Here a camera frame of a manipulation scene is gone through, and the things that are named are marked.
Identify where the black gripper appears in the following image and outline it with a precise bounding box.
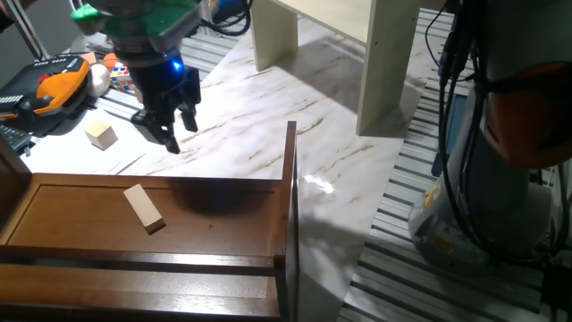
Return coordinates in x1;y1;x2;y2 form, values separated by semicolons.
116;58;203;156

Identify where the long tan wooden block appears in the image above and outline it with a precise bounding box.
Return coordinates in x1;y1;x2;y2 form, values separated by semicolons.
122;182;167;236

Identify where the white egg shaped object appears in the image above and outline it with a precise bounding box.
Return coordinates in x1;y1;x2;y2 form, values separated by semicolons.
87;62;113;99

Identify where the brown wooden shelf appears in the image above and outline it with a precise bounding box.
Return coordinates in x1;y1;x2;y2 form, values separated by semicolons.
0;120;300;322

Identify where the cream wooden shelf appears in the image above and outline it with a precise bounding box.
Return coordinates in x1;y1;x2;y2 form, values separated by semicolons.
249;0;424;137

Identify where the colourful puzzle cube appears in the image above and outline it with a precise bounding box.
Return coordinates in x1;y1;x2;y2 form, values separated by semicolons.
109;61;138;93

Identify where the white marble pattern board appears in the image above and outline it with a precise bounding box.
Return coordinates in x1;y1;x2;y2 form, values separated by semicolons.
20;8;448;322

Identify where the tan wooden cube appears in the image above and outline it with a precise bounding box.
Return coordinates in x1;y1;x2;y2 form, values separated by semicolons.
84;120;119;151

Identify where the blue cloth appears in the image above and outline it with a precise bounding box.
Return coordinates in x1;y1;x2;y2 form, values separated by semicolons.
211;0;252;24

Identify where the orange and grey teach pendant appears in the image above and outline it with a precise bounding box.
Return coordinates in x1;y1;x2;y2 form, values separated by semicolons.
0;53;93;133

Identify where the white paper sheet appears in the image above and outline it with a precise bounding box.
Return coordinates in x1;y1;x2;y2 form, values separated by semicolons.
20;105;149;176

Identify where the aluminium frame profile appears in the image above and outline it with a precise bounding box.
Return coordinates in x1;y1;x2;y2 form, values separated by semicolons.
2;0;51;62

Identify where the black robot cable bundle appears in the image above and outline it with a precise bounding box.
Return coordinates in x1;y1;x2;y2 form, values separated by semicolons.
424;0;572;270

